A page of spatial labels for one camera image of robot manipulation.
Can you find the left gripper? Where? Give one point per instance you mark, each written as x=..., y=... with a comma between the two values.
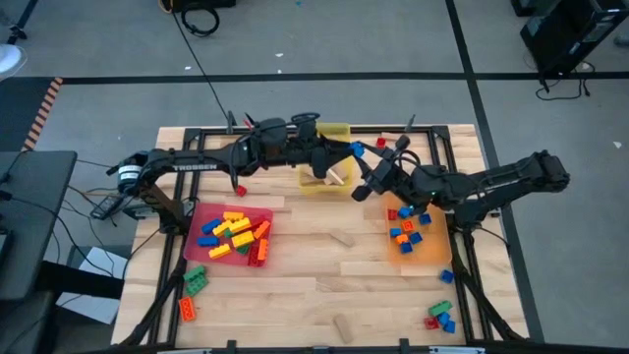
x=277, y=145

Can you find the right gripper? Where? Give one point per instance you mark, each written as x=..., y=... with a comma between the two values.
x=403, y=184

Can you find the blue small plastic brick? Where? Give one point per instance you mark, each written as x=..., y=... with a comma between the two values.
x=406, y=247
x=425, y=218
x=449, y=326
x=358, y=149
x=443, y=318
x=446, y=276
x=395, y=232
x=416, y=238
x=404, y=212

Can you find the red small plastic brick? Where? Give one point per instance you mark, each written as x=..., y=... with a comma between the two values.
x=381, y=142
x=431, y=323
x=241, y=191
x=392, y=214

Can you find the orange small plastic brick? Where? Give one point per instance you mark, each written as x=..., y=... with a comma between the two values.
x=408, y=225
x=402, y=238

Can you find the red large brick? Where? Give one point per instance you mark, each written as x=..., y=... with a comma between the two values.
x=252, y=259

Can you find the blue long plastic brick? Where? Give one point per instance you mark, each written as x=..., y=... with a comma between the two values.
x=211, y=226
x=208, y=241

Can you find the amber long plastic brick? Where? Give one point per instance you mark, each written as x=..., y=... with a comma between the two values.
x=219, y=252

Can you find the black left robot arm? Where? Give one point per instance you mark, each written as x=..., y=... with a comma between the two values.
x=194, y=164

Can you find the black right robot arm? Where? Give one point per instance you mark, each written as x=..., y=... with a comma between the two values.
x=491, y=184

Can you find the yellow translucent plastic bin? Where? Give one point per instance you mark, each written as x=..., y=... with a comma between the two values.
x=339, y=130

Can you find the orange translucent plastic bin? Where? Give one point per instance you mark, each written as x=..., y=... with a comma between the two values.
x=432, y=246

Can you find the pink translucent plastic bin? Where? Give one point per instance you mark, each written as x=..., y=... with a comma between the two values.
x=196, y=253

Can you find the black floor equipment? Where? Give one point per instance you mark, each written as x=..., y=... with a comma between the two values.
x=196, y=4

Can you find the black power supply brick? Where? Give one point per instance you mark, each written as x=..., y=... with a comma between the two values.
x=105, y=207

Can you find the black equipment case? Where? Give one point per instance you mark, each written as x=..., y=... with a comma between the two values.
x=565, y=34

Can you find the white paper sheet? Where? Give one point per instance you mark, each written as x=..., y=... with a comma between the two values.
x=105, y=260

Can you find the striped hazard tape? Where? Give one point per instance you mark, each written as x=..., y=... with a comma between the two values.
x=44, y=113

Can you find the black desk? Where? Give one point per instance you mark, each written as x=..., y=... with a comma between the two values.
x=29, y=221

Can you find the white round fan base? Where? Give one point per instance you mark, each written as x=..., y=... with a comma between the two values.
x=10, y=59

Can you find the black stand leg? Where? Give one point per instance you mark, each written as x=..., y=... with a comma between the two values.
x=19, y=29

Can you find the black metal table frame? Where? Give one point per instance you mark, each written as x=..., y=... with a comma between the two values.
x=216, y=130

